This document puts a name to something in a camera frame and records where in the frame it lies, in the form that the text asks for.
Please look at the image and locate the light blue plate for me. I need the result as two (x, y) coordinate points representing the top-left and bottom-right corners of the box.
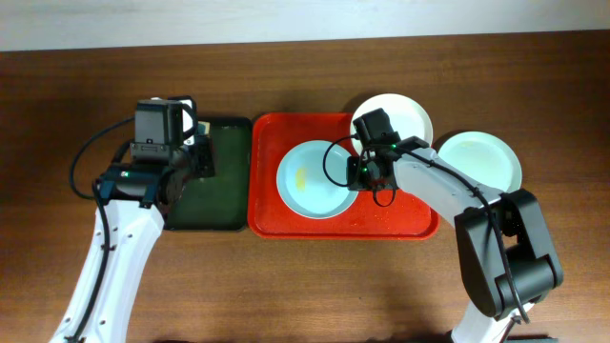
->
(275, 140), (358, 219)

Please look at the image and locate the light green plate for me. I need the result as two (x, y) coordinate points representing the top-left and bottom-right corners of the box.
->
(438, 131), (522, 192)

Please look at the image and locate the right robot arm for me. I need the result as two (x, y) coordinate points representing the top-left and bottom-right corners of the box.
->
(346, 109), (564, 342)

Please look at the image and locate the black rectangular tray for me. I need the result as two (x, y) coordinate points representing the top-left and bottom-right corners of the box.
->
(165, 117), (253, 232)

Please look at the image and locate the white plate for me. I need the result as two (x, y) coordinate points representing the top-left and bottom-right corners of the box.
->
(350, 93), (434, 145)

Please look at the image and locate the red plastic tray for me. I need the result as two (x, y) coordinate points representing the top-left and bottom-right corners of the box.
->
(248, 112), (440, 240)

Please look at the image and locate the green and yellow sponge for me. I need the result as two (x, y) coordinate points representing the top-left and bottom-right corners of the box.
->
(197, 121), (211, 136)

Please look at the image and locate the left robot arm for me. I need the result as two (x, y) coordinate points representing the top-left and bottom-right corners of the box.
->
(51, 96), (214, 342)

